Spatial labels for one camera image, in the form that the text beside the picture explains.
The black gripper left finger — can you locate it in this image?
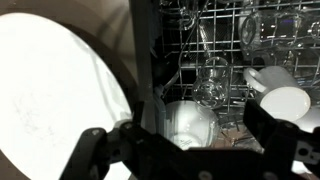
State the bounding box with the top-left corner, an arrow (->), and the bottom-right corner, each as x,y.
59,101 -> 174,180

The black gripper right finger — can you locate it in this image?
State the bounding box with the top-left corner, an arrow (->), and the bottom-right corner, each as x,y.
243,99 -> 320,180

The white dinner plate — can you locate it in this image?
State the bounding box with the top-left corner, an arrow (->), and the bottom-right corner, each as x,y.
0,12 -> 134,180

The white bowl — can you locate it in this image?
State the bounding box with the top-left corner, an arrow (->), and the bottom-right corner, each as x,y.
293,105 -> 320,134
163,99 -> 221,152

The white mug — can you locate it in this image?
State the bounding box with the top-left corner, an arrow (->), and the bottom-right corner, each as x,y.
242,65 -> 312,123

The clear container blue rim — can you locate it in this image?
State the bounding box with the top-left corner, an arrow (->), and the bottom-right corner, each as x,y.
153,84 -> 168,134

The clear glass tumbler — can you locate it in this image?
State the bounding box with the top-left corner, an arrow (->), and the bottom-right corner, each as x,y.
191,55 -> 232,110

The clear drinking glass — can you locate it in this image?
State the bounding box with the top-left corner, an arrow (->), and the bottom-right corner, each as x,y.
239,11 -> 303,60

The wire dishwasher rack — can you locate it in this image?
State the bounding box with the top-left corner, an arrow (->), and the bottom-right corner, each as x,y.
159,0 -> 320,148

